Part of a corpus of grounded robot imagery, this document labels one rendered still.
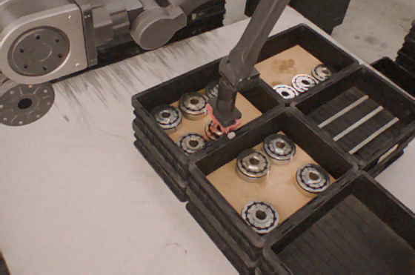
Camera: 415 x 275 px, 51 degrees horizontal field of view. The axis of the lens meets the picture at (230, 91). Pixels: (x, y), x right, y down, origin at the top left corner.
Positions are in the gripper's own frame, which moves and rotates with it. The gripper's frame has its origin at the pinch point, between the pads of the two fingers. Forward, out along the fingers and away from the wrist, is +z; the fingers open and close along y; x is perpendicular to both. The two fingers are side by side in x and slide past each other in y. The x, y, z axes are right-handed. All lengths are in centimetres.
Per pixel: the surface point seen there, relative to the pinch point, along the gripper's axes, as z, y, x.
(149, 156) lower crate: 13.9, 9.6, 19.8
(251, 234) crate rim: -6.0, -36.8, 15.3
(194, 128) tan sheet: 4.1, 6.3, 5.6
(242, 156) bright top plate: 1.2, -12.1, -0.3
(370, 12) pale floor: 85, 113, -235
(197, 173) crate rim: -5.8, -15.3, 17.9
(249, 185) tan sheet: 4.0, -20.2, 2.3
